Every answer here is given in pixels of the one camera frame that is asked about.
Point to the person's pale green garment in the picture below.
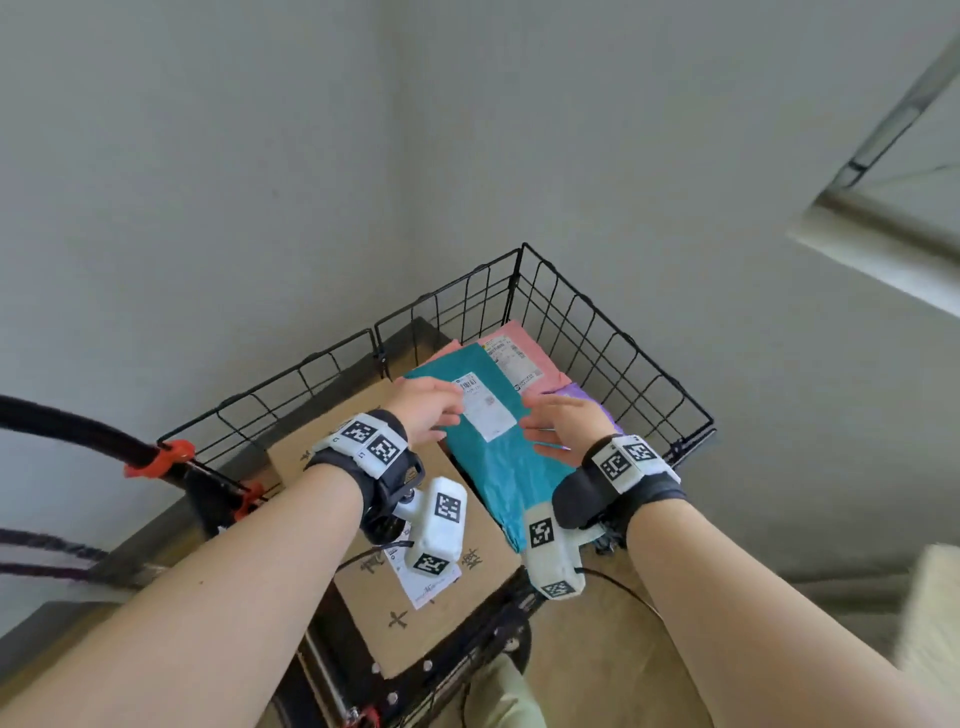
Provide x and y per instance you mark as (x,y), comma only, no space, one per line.
(502,697)

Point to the person's right forearm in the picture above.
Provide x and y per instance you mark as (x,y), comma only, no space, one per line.
(750,630)

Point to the purple mailer with label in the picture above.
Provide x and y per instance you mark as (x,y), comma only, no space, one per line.
(600,411)

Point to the person's right hand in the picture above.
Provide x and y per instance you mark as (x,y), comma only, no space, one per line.
(570,427)

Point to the white wrist camera with markers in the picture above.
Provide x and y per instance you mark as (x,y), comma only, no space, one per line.
(551,551)
(439,525)

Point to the person's left forearm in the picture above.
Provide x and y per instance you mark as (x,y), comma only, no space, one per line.
(165,615)

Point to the person's left hand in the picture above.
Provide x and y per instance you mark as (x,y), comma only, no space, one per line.
(424,409)

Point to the wooden table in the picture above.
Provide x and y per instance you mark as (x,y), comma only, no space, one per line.
(934,622)

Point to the cardboard box red-marked label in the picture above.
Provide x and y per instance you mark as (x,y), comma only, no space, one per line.
(420,630)

